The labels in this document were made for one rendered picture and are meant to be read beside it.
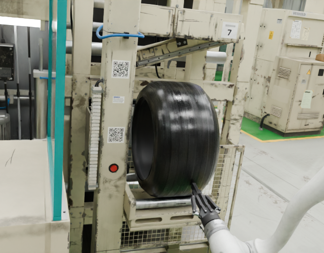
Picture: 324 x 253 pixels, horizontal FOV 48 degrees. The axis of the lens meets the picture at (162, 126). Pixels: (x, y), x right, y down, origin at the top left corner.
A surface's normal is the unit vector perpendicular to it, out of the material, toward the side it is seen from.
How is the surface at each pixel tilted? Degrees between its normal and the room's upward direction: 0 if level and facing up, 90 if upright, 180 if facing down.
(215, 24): 90
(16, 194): 0
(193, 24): 90
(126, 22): 90
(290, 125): 90
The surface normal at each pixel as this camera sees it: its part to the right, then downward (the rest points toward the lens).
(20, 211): 0.11, -0.95
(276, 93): -0.89, 0.04
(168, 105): 0.01, -0.53
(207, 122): 0.31, -0.28
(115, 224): 0.30, 0.32
